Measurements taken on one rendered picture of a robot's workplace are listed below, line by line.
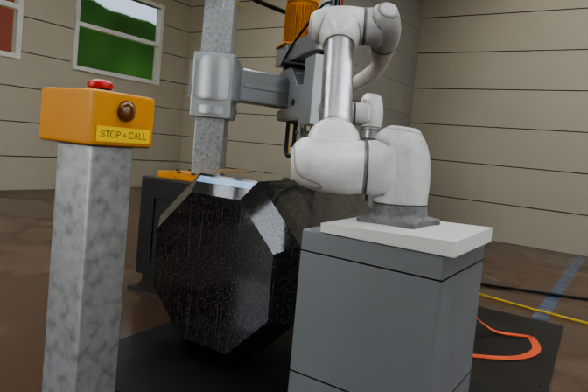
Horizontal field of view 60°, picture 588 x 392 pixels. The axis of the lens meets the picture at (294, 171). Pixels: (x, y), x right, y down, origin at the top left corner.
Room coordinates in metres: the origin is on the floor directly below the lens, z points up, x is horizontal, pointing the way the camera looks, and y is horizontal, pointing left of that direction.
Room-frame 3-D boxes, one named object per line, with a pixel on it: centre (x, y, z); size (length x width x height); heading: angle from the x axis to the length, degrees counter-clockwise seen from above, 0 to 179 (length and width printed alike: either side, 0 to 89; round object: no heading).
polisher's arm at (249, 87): (3.53, 0.41, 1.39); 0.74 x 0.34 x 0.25; 127
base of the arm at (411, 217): (1.48, -0.32, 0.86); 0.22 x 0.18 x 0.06; 141
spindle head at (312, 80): (3.25, -0.12, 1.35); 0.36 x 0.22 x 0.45; 17
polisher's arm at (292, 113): (3.55, -0.04, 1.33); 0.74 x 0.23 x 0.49; 17
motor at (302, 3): (3.81, 0.03, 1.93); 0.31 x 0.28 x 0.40; 107
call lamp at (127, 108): (0.77, 0.26, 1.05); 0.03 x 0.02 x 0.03; 149
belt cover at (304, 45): (3.51, -0.04, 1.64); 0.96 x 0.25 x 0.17; 17
